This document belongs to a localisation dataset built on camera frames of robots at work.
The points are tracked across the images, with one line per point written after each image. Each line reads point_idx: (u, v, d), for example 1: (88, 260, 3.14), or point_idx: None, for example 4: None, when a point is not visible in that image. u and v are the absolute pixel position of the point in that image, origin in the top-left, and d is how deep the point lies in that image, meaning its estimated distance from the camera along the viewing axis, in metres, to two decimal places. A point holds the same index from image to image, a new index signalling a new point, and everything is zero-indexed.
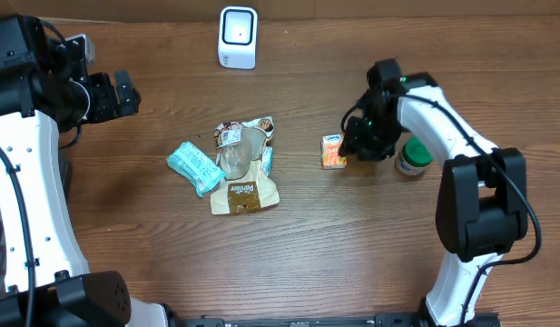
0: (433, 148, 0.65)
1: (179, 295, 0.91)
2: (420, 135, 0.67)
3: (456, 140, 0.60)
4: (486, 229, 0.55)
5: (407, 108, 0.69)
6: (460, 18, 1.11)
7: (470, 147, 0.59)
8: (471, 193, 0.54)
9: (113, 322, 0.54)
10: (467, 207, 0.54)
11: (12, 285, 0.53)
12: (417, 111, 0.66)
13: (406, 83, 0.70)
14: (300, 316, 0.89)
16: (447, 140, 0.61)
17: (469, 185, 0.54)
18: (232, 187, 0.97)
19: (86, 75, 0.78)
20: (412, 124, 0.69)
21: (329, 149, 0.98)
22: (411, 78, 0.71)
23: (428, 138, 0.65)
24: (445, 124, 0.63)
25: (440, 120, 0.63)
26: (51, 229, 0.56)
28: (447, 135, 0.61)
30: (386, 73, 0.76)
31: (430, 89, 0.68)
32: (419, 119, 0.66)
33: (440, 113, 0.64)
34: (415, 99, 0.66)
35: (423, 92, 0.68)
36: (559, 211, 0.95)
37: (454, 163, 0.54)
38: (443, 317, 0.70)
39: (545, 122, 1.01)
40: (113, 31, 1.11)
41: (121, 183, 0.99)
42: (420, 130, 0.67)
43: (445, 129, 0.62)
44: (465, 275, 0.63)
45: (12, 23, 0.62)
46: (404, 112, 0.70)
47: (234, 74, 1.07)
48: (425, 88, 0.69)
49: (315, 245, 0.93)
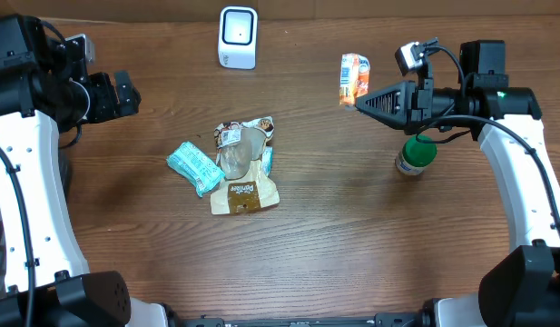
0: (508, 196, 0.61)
1: (179, 295, 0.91)
2: (496, 171, 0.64)
3: (542, 212, 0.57)
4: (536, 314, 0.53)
5: (493, 139, 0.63)
6: (460, 18, 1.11)
7: (555, 231, 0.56)
8: (534, 293, 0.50)
9: (112, 322, 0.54)
10: (525, 302, 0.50)
11: (12, 285, 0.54)
12: (504, 150, 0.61)
13: (504, 100, 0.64)
14: (300, 316, 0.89)
16: (529, 211, 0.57)
17: (535, 286, 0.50)
18: (232, 187, 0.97)
19: (85, 75, 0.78)
20: (492, 155, 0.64)
21: (358, 76, 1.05)
22: (510, 96, 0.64)
23: (507, 185, 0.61)
24: (534, 183, 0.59)
25: (529, 178, 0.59)
26: (51, 229, 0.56)
28: (532, 205, 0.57)
30: (485, 64, 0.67)
31: (530, 123, 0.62)
32: (504, 160, 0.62)
33: (534, 167, 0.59)
34: (509, 135, 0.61)
35: (514, 123, 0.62)
36: None
37: (530, 258, 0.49)
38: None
39: (545, 122, 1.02)
40: (113, 32, 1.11)
41: (121, 183, 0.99)
42: (499, 166, 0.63)
43: (532, 196, 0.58)
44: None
45: (12, 23, 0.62)
46: (486, 135, 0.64)
47: (233, 74, 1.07)
48: (523, 116, 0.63)
49: (316, 245, 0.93)
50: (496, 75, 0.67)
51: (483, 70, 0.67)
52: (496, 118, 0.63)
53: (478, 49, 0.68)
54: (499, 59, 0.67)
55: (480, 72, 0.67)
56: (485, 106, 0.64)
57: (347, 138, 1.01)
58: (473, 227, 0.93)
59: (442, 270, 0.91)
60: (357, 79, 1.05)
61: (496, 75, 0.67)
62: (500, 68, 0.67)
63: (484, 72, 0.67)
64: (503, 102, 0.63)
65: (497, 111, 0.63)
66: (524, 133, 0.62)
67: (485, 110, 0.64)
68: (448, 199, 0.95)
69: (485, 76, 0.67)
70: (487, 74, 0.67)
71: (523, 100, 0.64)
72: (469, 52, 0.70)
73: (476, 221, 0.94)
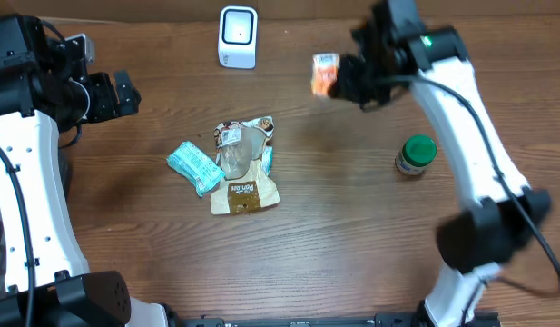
0: (450, 151, 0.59)
1: (179, 295, 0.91)
2: (437, 127, 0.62)
3: (483, 165, 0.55)
4: (495, 254, 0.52)
5: (426, 94, 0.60)
6: (460, 18, 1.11)
7: (497, 182, 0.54)
8: (489, 246, 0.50)
9: (113, 322, 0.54)
10: (484, 254, 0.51)
11: (12, 285, 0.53)
12: (438, 103, 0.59)
13: (431, 48, 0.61)
14: (300, 316, 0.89)
16: (471, 163, 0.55)
17: (489, 240, 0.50)
18: (232, 187, 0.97)
19: (85, 75, 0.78)
20: (428, 109, 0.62)
21: (318, 74, 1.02)
22: (435, 42, 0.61)
23: (447, 141, 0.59)
24: (471, 134, 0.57)
25: (466, 130, 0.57)
26: (51, 229, 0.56)
28: (473, 159, 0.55)
30: (399, 14, 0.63)
31: (457, 71, 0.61)
32: (440, 114, 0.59)
33: (469, 118, 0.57)
34: (439, 88, 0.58)
35: (444, 74, 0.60)
36: (559, 211, 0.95)
37: (478, 217, 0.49)
38: (454, 312, 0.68)
39: (545, 122, 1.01)
40: (113, 31, 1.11)
41: (121, 183, 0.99)
42: (437, 121, 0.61)
43: (471, 149, 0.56)
44: (466, 287, 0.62)
45: (12, 23, 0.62)
46: (419, 90, 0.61)
47: (233, 74, 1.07)
48: (451, 63, 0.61)
49: (315, 245, 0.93)
50: (413, 24, 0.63)
51: (398, 19, 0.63)
52: (427, 70, 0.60)
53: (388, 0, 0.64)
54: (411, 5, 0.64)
55: (397, 22, 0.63)
56: (411, 57, 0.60)
57: (347, 138, 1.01)
58: None
59: None
60: (319, 74, 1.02)
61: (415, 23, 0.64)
62: (414, 14, 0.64)
63: (400, 20, 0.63)
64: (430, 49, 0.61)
65: (426, 63, 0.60)
66: (454, 83, 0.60)
67: (412, 61, 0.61)
68: (448, 199, 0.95)
69: (404, 25, 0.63)
70: (405, 24, 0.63)
71: (449, 40, 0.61)
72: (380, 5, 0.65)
73: None
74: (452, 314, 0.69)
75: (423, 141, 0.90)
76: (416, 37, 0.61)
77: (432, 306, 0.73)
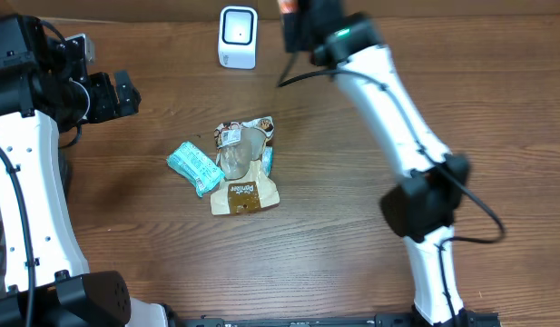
0: (378, 132, 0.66)
1: (179, 295, 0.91)
2: (363, 110, 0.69)
3: (408, 143, 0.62)
4: (436, 215, 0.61)
5: (350, 83, 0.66)
6: (460, 18, 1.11)
7: (422, 154, 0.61)
8: (422, 206, 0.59)
9: (113, 322, 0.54)
10: (419, 215, 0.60)
11: (12, 285, 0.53)
12: (362, 91, 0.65)
13: (347, 38, 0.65)
14: (300, 317, 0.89)
16: (397, 143, 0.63)
17: (421, 202, 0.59)
18: (232, 188, 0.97)
19: (86, 75, 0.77)
20: (355, 96, 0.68)
21: None
22: (350, 34, 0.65)
23: (374, 123, 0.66)
24: (392, 115, 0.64)
25: (389, 113, 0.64)
26: (51, 229, 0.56)
28: (397, 138, 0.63)
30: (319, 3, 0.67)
31: (376, 56, 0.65)
32: (366, 102, 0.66)
33: (389, 101, 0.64)
34: (360, 77, 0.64)
35: (361, 62, 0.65)
36: (559, 211, 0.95)
37: (407, 184, 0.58)
38: (436, 297, 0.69)
39: (545, 122, 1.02)
40: (113, 32, 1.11)
41: (121, 183, 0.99)
42: (364, 107, 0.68)
43: (396, 130, 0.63)
44: (428, 258, 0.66)
45: (12, 23, 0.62)
46: (343, 80, 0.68)
47: (233, 74, 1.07)
48: (367, 49, 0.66)
49: (315, 245, 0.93)
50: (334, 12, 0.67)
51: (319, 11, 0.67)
52: (343, 63, 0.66)
53: None
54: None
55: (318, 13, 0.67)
56: (329, 50, 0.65)
57: (347, 138, 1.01)
58: (473, 227, 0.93)
59: None
60: None
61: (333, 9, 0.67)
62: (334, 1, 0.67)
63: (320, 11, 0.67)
64: (346, 44, 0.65)
65: (343, 55, 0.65)
66: (373, 68, 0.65)
67: (330, 56, 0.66)
68: None
69: (323, 14, 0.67)
70: (322, 14, 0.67)
71: (363, 27, 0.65)
72: None
73: (477, 221, 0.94)
74: (437, 302, 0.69)
75: None
76: (331, 30, 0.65)
77: (423, 304, 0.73)
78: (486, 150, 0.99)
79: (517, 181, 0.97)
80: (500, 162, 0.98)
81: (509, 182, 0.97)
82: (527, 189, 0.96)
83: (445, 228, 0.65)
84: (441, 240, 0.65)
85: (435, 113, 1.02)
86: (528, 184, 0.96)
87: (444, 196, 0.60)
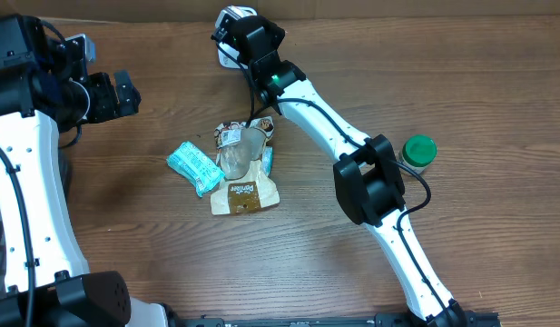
0: (319, 142, 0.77)
1: (179, 295, 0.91)
2: (306, 128, 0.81)
3: (336, 138, 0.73)
4: (380, 195, 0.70)
5: (287, 108, 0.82)
6: (460, 18, 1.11)
7: (348, 143, 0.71)
8: (359, 183, 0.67)
9: (113, 322, 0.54)
10: (361, 193, 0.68)
11: (12, 285, 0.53)
12: (296, 111, 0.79)
13: (280, 81, 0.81)
14: (300, 317, 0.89)
16: (329, 139, 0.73)
17: (358, 178, 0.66)
18: (232, 188, 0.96)
19: (85, 75, 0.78)
20: (296, 120, 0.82)
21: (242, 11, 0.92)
22: (282, 75, 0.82)
23: (313, 134, 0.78)
24: (321, 124, 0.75)
25: (319, 121, 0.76)
26: (51, 229, 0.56)
28: (329, 135, 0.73)
30: (256, 50, 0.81)
31: (301, 85, 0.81)
32: (302, 120, 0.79)
33: (316, 111, 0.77)
34: (290, 100, 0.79)
35: (291, 90, 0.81)
36: (559, 211, 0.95)
37: (339, 164, 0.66)
38: (418, 287, 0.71)
39: (545, 122, 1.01)
40: (114, 32, 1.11)
41: (121, 183, 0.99)
42: (304, 126, 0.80)
43: (326, 131, 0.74)
44: (395, 243, 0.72)
45: (12, 23, 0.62)
46: (283, 108, 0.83)
47: (233, 74, 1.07)
48: (294, 84, 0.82)
49: (315, 245, 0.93)
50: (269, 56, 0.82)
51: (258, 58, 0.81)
52: (280, 94, 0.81)
53: (248, 42, 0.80)
54: (266, 42, 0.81)
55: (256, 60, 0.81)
56: (270, 94, 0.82)
57: None
58: (473, 227, 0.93)
59: (442, 270, 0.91)
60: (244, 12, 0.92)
61: (269, 54, 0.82)
62: (266, 48, 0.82)
63: (258, 56, 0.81)
64: (279, 83, 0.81)
65: (279, 88, 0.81)
66: (301, 93, 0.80)
67: (270, 94, 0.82)
68: (448, 199, 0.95)
69: (261, 59, 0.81)
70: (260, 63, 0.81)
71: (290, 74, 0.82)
72: (240, 42, 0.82)
73: (477, 221, 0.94)
74: (420, 292, 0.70)
75: (424, 141, 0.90)
76: (269, 75, 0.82)
77: (412, 303, 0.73)
78: (487, 149, 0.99)
79: (518, 181, 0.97)
80: (500, 162, 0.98)
81: (509, 182, 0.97)
82: (527, 189, 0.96)
83: (397, 210, 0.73)
84: (397, 222, 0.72)
85: (435, 113, 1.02)
86: (528, 184, 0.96)
87: (380, 177, 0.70)
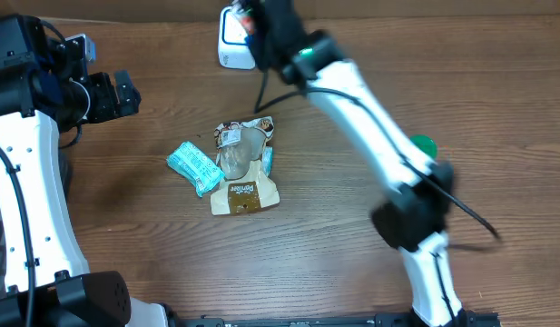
0: (360, 149, 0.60)
1: (179, 295, 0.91)
2: (342, 128, 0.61)
3: (388, 154, 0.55)
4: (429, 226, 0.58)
5: (319, 99, 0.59)
6: (460, 18, 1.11)
7: (404, 165, 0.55)
8: (413, 216, 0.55)
9: (113, 322, 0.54)
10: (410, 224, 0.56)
11: (12, 285, 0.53)
12: (333, 106, 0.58)
13: (313, 54, 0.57)
14: (300, 317, 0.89)
16: (378, 156, 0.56)
17: (413, 211, 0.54)
18: (232, 188, 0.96)
19: (86, 75, 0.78)
20: (329, 114, 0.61)
21: None
22: (316, 46, 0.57)
23: (355, 140, 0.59)
24: (370, 133, 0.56)
25: (367, 125, 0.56)
26: (51, 229, 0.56)
28: (378, 150, 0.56)
30: (274, 7, 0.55)
31: (343, 70, 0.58)
32: (339, 117, 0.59)
33: (362, 112, 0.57)
34: (329, 92, 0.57)
35: (330, 77, 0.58)
36: (559, 211, 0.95)
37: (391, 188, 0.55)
38: (437, 302, 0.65)
39: (545, 122, 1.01)
40: (114, 32, 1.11)
41: (121, 183, 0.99)
42: (341, 124, 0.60)
43: (376, 143, 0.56)
44: (427, 268, 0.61)
45: (12, 23, 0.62)
46: (314, 99, 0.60)
47: (234, 74, 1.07)
48: (332, 65, 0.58)
49: (315, 245, 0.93)
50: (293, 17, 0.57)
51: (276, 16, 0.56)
52: (312, 80, 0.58)
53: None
54: None
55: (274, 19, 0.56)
56: (298, 72, 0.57)
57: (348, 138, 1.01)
58: (473, 226, 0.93)
59: None
60: None
61: (291, 14, 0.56)
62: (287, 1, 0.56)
63: (279, 24, 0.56)
64: (312, 57, 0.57)
65: (312, 73, 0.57)
66: (341, 84, 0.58)
67: (298, 72, 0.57)
68: None
69: (283, 20, 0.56)
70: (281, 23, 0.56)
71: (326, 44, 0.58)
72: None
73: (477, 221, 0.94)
74: (437, 306, 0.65)
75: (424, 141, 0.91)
76: (296, 45, 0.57)
77: (422, 309, 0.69)
78: (486, 149, 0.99)
79: (517, 181, 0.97)
80: (500, 162, 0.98)
81: (509, 182, 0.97)
82: (527, 189, 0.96)
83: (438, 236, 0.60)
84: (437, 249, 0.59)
85: (434, 113, 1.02)
86: (528, 184, 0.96)
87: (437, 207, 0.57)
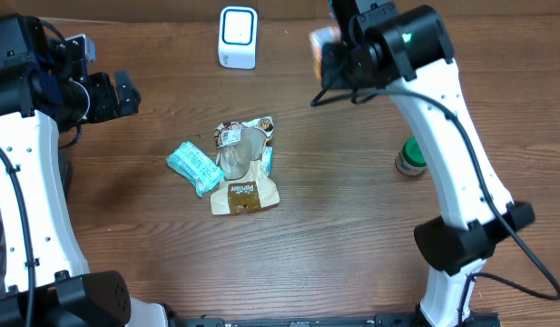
0: (433, 165, 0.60)
1: (179, 295, 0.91)
2: (418, 133, 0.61)
3: (471, 189, 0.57)
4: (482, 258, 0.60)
5: (408, 103, 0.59)
6: (460, 18, 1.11)
7: (485, 203, 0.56)
8: (473, 253, 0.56)
9: (113, 322, 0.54)
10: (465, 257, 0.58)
11: (12, 285, 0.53)
12: (421, 115, 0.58)
13: (409, 39, 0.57)
14: (300, 316, 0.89)
16: (460, 190, 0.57)
17: (476, 248, 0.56)
18: (232, 188, 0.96)
19: (85, 75, 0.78)
20: (409, 115, 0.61)
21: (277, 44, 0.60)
22: (415, 33, 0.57)
23: (432, 155, 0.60)
24: (458, 155, 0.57)
25: (455, 152, 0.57)
26: (51, 230, 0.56)
28: (461, 183, 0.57)
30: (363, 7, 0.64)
31: (449, 76, 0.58)
32: (424, 125, 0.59)
33: (453, 130, 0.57)
34: (426, 102, 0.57)
35: (428, 80, 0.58)
36: (559, 211, 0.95)
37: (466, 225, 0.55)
38: (448, 312, 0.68)
39: (545, 122, 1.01)
40: (114, 32, 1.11)
41: (121, 183, 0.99)
42: (421, 132, 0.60)
43: (459, 172, 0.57)
44: (454, 285, 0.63)
45: (12, 23, 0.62)
46: (401, 98, 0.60)
47: (234, 74, 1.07)
48: (437, 64, 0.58)
49: (316, 245, 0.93)
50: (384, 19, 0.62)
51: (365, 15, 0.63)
52: (408, 79, 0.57)
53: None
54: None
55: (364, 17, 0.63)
56: (386, 54, 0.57)
57: (348, 138, 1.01)
58: None
59: None
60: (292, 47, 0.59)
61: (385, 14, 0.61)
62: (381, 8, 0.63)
63: (368, 17, 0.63)
64: (407, 42, 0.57)
65: (408, 69, 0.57)
66: (439, 92, 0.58)
67: (385, 54, 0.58)
68: None
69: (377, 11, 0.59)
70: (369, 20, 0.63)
71: (427, 34, 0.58)
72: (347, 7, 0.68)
73: None
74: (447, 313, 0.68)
75: None
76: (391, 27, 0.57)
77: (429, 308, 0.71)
78: (486, 149, 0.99)
79: (517, 181, 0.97)
80: (500, 162, 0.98)
81: (509, 182, 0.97)
82: (527, 189, 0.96)
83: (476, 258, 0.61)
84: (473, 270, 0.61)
85: None
86: (528, 184, 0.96)
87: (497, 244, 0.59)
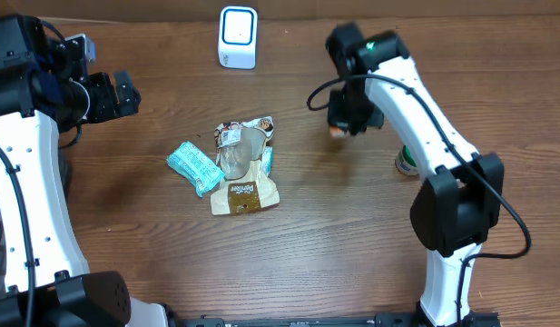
0: (407, 141, 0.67)
1: (179, 296, 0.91)
2: (390, 118, 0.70)
3: (434, 143, 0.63)
4: (468, 222, 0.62)
5: (376, 89, 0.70)
6: (460, 18, 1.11)
7: (449, 153, 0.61)
8: (450, 206, 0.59)
9: (113, 322, 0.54)
10: (447, 218, 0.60)
11: (12, 285, 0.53)
12: (387, 94, 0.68)
13: (375, 46, 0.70)
14: (300, 316, 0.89)
16: (425, 143, 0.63)
17: (452, 199, 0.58)
18: (232, 188, 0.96)
19: (85, 75, 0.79)
20: (382, 104, 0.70)
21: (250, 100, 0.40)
22: (378, 44, 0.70)
23: (404, 132, 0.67)
24: (420, 121, 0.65)
25: (417, 117, 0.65)
26: (51, 230, 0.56)
28: (425, 139, 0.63)
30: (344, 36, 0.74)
31: (405, 65, 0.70)
32: (391, 104, 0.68)
33: (413, 99, 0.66)
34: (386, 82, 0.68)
35: (391, 67, 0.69)
36: (559, 211, 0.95)
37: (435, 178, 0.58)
38: (447, 303, 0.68)
39: (545, 122, 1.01)
40: (114, 32, 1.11)
41: (121, 183, 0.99)
42: (391, 114, 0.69)
43: (423, 132, 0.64)
44: (450, 270, 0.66)
45: (12, 23, 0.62)
46: (372, 88, 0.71)
47: (234, 74, 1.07)
48: (394, 60, 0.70)
49: (316, 245, 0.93)
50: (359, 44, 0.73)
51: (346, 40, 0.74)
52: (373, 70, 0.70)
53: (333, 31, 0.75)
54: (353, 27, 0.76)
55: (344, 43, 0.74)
56: (359, 63, 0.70)
57: (348, 138, 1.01)
58: None
59: None
60: None
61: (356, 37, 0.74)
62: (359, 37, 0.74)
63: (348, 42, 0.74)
64: (374, 51, 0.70)
65: (372, 64, 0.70)
66: (398, 74, 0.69)
67: (359, 64, 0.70)
68: None
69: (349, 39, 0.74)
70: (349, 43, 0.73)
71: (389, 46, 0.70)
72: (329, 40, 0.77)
73: None
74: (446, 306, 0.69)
75: None
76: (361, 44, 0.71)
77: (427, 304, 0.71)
78: (486, 150, 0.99)
79: (517, 181, 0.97)
80: None
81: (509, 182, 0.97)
82: (527, 189, 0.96)
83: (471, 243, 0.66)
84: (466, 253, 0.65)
85: None
86: (528, 184, 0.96)
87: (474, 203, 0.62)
